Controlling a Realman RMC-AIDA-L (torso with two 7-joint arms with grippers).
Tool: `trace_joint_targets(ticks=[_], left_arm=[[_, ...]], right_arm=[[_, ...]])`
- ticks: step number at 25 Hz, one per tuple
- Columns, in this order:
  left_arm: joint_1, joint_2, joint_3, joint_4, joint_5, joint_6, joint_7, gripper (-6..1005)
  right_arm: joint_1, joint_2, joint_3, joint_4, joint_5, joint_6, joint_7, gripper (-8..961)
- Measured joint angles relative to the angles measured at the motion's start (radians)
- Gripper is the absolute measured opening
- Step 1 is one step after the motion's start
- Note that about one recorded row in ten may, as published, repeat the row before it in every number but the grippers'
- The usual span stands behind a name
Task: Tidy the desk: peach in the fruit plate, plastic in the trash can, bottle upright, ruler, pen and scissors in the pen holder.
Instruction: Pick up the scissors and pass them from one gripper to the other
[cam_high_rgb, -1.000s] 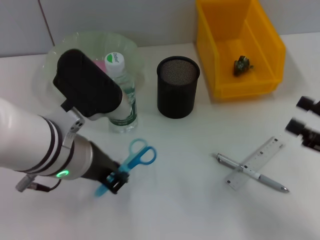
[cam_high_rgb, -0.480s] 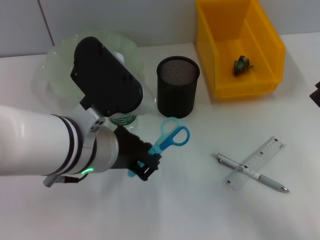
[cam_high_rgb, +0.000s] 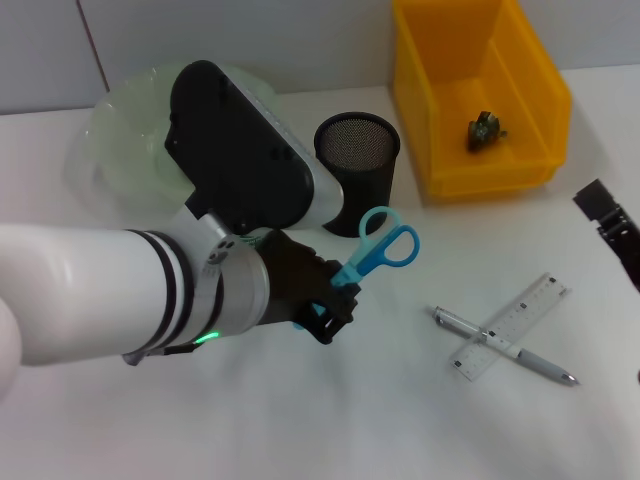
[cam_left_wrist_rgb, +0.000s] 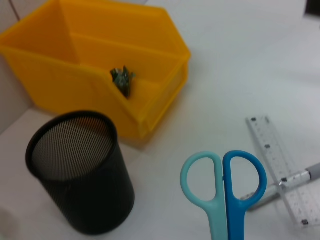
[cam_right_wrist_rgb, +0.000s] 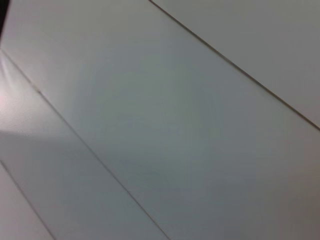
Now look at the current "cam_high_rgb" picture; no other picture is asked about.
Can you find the left arm cable with plugs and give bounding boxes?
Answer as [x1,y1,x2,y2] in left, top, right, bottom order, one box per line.
[122,339,200,370]

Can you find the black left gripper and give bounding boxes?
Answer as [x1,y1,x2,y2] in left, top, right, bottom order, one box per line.
[258,228,365,347]

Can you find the blue cyan scissors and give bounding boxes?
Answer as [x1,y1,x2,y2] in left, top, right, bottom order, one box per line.
[292,205,420,333]

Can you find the black mesh pen holder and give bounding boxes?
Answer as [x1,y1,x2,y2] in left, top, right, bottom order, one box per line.
[313,111,402,239]

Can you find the grey white pen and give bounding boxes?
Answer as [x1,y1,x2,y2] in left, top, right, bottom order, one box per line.
[428,305,582,387]

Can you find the yellow plastic bin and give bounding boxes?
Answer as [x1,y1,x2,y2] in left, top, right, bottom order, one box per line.
[390,0,573,202]

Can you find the green plastic wrapper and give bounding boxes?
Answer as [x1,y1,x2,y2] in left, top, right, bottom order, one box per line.
[467,110,510,152]

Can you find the clear plastic ruler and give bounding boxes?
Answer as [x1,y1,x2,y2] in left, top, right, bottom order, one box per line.
[448,272,573,383]

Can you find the translucent green fruit plate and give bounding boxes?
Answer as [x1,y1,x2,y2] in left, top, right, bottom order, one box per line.
[79,62,281,216]

